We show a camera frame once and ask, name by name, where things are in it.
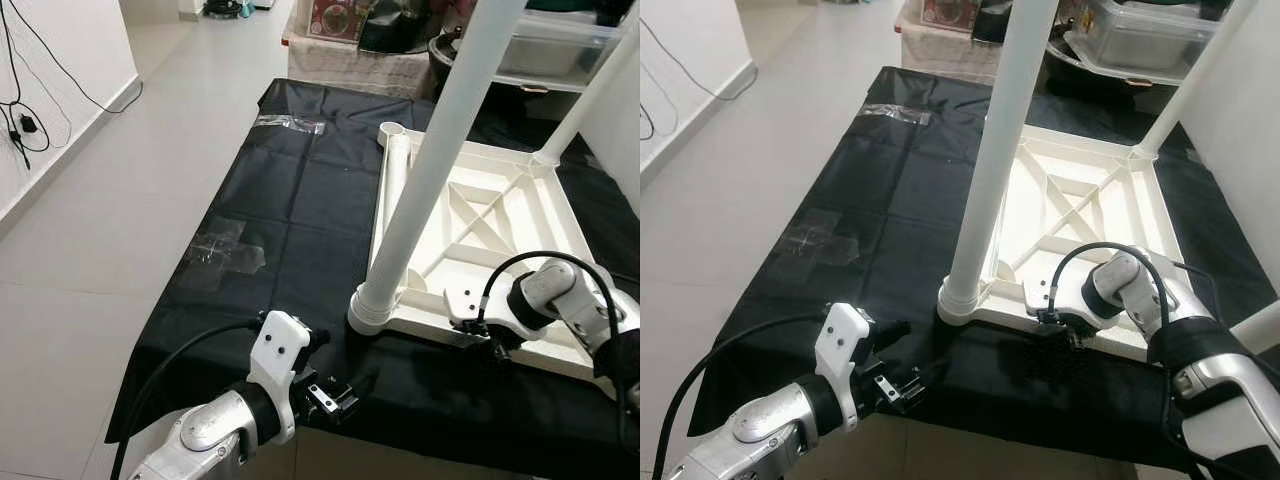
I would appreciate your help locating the white plastic table top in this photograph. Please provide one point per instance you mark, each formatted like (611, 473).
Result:
(1050, 170)
(470, 260)

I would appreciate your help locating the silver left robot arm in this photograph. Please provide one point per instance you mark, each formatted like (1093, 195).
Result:
(200, 435)
(760, 430)

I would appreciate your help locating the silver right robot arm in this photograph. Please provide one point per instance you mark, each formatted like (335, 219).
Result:
(570, 290)
(1220, 400)

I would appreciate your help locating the clear tape cross patch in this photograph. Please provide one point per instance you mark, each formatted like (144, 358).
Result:
(225, 250)
(820, 240)

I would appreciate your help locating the black tablecloth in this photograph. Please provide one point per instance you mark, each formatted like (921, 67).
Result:
(880, 200)
(250, 200)

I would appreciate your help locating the clear tape strip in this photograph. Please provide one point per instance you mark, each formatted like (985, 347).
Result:
(897, 113)
(290, 123)

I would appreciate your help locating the black wok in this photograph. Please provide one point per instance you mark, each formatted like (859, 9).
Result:
(445, 65)
(1060, 70)

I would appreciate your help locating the beige patterned bench cover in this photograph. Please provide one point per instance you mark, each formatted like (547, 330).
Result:
(940, 55)
(340, 70)

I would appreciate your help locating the clear plastic storage box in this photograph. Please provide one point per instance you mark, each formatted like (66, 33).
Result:
(560, 50)
(1130, 40)

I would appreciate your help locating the black glossy bag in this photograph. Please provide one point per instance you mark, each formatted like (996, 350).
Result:
(990, 20)
(395, 30)

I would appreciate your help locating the orange lid storage box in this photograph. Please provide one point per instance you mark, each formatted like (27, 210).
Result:
(335, 18)
(945, 12)

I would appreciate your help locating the black floor mop base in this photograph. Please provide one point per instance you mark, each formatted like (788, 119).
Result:
(225, 8)

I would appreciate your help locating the black power adapter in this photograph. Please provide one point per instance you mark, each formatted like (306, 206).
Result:
(28, 125)

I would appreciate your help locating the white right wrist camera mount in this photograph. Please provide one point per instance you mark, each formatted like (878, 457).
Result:
(465, 305)
(1045, 295)

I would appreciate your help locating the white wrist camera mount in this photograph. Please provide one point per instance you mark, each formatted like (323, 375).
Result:
(845, 340)
(1045, 295)
(465, 305)
(280, 350)

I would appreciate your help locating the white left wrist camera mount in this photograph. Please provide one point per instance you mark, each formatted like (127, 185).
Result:
(280, 350)
(845, 340)

